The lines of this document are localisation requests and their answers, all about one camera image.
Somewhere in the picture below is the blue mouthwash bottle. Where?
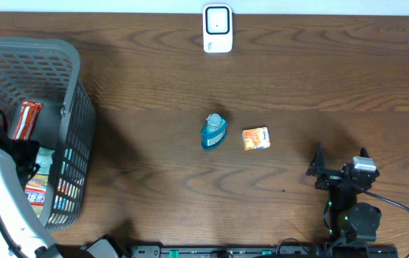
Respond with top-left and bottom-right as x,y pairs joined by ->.
200,113 -> 227,151

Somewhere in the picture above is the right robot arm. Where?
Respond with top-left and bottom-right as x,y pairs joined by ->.
306,145 -> 381,244

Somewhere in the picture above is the red snack bar wrapper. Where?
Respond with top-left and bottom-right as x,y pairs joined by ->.
12,101 -> 43,140

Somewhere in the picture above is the grey plastic shopping basket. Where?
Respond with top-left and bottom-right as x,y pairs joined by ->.
0,37 -> 96,231

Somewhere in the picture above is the yellow snack bag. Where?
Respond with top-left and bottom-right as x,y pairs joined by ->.
24,174 -> 48,217

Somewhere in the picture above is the orange small snack box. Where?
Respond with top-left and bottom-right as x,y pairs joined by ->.
242,127 -> 271,151

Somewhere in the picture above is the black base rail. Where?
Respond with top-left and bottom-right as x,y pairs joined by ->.
129,243 -> 398,258

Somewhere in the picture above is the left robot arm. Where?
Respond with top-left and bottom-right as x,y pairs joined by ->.
0,149 -> 128,258

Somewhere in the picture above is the light green tissue pack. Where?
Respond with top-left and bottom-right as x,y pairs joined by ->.
36,147 -> 55,176

